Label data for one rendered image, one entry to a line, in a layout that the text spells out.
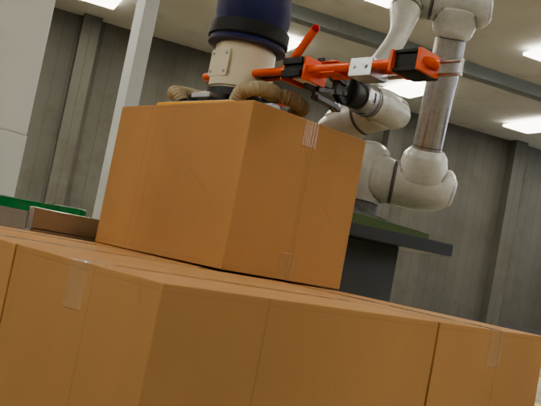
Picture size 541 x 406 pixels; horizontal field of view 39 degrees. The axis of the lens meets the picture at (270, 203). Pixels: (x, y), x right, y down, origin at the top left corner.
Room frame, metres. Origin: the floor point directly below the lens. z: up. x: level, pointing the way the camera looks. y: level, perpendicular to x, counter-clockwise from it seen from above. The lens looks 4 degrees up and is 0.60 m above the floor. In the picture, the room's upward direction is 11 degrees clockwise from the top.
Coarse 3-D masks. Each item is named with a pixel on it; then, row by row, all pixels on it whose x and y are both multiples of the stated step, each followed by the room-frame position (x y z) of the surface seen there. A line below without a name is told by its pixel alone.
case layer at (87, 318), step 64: (0, 256) 1.26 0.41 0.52; (64, 256) 1.12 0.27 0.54; (128, 256) 1.59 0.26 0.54; (0, 320) 1.23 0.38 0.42; (64, 320) 1.09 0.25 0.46; (128, 320) 0.98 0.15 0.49; (192, 320) 0.97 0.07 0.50; (256, 320) 1.05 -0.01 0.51; (320, 320) 1.14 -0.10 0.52; (384, 320) 1.24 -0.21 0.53; (448, 320) 1.49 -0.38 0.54; (0, 384) 1.19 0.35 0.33; (64, 384) 1.06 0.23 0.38; (128, 384) 0.96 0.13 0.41; (192, 384) 0.99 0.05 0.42; (256, 384) 1.06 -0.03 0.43; (320, 384) 1.15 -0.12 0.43; (384, 384) 1.26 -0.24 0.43; (448, 384) 1.39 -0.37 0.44; (512, 384) 1.54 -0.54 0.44
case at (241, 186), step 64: (128, 128) 2.18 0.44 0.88; (192, 128) 1.94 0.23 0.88; (256, 128) 1.79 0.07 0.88; (320, 128) 1.92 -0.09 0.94; (128, 192) 2.13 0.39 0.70; (192, 192) 1.90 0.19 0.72; (256, 192) 1.81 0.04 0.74; (320, 192) 1.95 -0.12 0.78; (192, 256) 1.86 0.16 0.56; (256, 256) 1.84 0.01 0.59; (320, 256) 1.97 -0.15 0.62
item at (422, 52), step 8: (416, 48) 1.65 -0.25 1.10; (424, 48) 1.64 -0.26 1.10; (392, 56) 1.69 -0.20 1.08; (400, 56) 1.68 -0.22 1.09; (408, 56) 1.67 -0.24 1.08; (416, 56) 1.65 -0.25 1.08; (424, 56) 1.64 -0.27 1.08; (432, 56) 1.66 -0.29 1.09; (392, 64) 1.69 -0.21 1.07; (400, 64) 1.68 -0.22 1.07; (408, 64) 1.66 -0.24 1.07; (416, 64) 1.63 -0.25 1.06; (392, 72) 1.70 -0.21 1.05; (400, 72) 1.69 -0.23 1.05; (408, 72) 1.67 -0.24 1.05; (416, 72) 1.66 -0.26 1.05; (424, 72) 1.65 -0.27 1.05; (432, 72) 1.67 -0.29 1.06; (408, 80) 1.74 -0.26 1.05
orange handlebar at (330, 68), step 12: (336, 60) 1.83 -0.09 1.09; (384, 60) 1.72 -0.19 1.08; (432, 60) 1.64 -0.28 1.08; (252, 72) 2.05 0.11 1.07; (264, 72) 2.02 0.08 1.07; (276, 72) 1.98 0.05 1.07; (312, 72) 1.89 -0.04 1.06; (324, 72) 1.85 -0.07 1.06; (336, 72) 1.83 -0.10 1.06; (348, 72) 1.85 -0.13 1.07; (384, 72) 1.77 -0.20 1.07
